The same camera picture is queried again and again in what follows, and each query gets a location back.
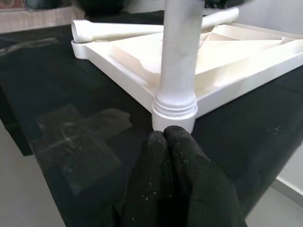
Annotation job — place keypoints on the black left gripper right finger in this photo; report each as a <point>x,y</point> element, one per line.
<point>201,189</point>

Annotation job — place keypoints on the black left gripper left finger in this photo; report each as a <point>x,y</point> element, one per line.
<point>146,179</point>

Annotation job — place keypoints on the white plastic children table top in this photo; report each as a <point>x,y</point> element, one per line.
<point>236,66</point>

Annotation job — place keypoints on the clear adhesive tape patch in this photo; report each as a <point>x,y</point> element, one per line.
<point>75,146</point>

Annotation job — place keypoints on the black tablecloth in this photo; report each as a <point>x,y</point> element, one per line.
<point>47,82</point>

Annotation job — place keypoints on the black round bowl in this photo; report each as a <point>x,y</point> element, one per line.
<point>101,7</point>

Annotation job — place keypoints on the dark plastic bag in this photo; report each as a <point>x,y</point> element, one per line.
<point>47,3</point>

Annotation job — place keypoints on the red printed cardboard box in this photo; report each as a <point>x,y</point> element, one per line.
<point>9,3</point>

